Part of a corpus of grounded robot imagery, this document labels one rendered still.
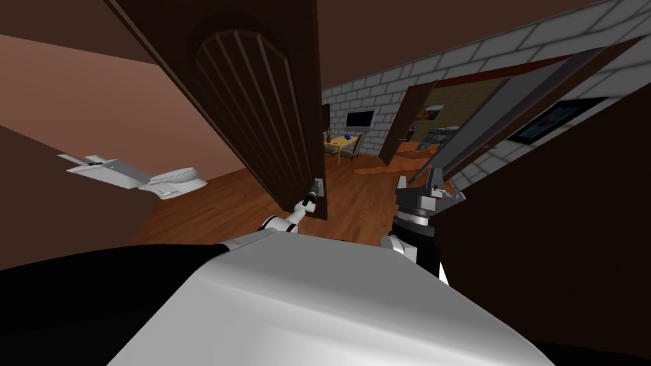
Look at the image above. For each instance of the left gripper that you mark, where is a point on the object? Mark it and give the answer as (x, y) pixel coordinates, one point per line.
(309, 195)

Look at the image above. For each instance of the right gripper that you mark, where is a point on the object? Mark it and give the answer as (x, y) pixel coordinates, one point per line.
(414, 201)

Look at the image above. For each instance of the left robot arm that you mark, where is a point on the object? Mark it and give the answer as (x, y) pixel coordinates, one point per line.
(91, 300)

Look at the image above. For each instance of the yellow wooden table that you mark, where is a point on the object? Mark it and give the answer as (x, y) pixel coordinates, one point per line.
(339, 145)

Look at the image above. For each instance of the plain brown door leaf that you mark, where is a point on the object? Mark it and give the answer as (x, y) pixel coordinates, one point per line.
(404, 124)

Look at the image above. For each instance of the grey chair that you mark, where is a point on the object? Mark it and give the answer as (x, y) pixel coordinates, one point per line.
(357, 147)

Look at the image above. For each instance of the dark brown panelled door leaf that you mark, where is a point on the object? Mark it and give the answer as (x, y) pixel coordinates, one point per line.
(254, 101)

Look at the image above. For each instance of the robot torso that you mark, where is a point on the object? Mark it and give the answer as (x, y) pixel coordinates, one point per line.
(325, 305)

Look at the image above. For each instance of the grey and brown door leaf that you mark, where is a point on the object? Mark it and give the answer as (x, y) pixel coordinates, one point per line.
(508, 109)

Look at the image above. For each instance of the white toilet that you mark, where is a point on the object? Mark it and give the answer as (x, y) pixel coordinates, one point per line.
(152, 179)

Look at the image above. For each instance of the black wall television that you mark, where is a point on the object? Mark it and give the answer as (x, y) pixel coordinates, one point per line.
(360, 119)

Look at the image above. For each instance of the dark framed wall picture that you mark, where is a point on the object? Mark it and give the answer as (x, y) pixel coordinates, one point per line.
(554, 121)

